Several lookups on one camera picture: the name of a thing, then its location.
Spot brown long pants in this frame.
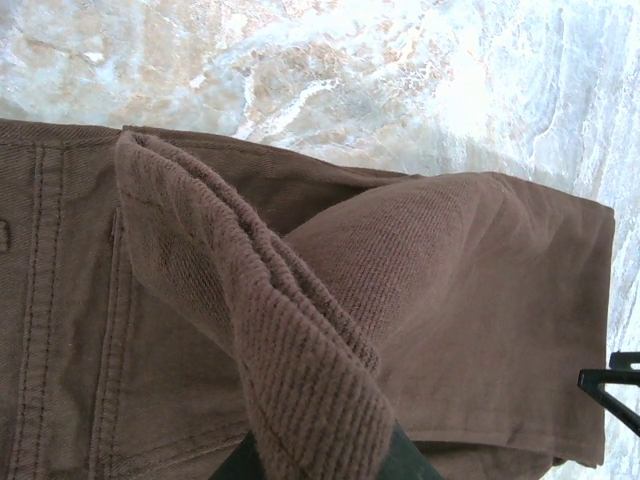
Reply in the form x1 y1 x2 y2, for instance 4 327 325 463
0 117 617 480

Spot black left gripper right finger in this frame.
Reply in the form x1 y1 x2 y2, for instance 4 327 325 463
385 417 445 480

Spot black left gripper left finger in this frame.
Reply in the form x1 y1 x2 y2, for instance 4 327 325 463
213 432 267 480

